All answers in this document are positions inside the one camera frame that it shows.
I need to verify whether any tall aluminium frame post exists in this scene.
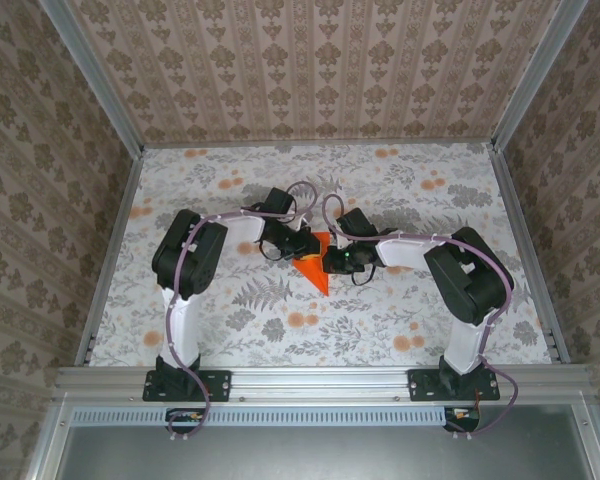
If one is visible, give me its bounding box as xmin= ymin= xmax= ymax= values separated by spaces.
xmin=38 ymin=0 xmax=146 ymax=154
xmin=492 ymin=0 xmax=591 ymax=151

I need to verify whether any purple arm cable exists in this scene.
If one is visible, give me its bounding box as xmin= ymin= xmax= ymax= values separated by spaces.
xmin=322 ymin=193 xmax=520 ymax=442
xmin=163 ymin=180 xmax=319 ymax=444

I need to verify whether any aluminium table edge rail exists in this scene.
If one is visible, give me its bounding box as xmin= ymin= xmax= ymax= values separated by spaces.
xmin=492 ymin=144 xmax=571 ymax=365
xmin=74 ymin=147 xmax=146 ymax=369
xmin=142 ymin=140 xmax=496 ymax=149

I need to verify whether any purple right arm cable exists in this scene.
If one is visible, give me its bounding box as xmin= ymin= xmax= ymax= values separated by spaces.
xmin=322 ymin=193 xmax=520 ymax=442

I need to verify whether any orange cloth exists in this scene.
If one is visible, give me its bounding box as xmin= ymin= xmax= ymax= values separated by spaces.
xmin=290 ymin=231 xmax=331 ymax=297

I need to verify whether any aluminium panel frame strip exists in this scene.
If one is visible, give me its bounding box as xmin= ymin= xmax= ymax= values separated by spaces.
xmin=27 ymin=399 xmax=76 ymax=480
xmin=572 ymin=399 xmax=600 ymax=480

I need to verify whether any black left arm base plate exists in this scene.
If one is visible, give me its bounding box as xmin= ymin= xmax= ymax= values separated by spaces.
xmin=142 ymin=368 xmax=231 ymax=403

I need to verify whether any grey sheet metal panel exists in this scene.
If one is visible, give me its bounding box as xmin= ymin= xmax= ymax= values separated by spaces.
xmin=54 ymin=424 xmax=599 ymax=480

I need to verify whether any grey slotted cable duct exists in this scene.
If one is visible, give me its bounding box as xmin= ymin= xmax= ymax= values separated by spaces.
xmin=72 ymin=405 xmax=449 ymax=427

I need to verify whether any wide aluminium extrusion beam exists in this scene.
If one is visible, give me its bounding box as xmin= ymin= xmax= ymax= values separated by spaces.
xmin=54 ymin=364 xmax=595 ymax=403

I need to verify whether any black cable connector board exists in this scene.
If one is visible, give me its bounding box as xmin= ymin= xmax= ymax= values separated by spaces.
xmin=442 ymin=405 xmax=481 ymax=434
xmin=165 ymin=407 xmax=207 ymax=435

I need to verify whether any floral patterned table cover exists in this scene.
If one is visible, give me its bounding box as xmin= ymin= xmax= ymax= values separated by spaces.
xmin=88 ymin=143 xmax=554 ymax=369

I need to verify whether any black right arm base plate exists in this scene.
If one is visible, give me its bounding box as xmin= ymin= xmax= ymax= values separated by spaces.
xmin=408 ymin=368 xmax=501 ymax=403

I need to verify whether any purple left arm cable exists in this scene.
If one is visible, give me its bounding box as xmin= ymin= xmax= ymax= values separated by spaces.
xmin=163 ymin=180 xmax=319 ymax=444

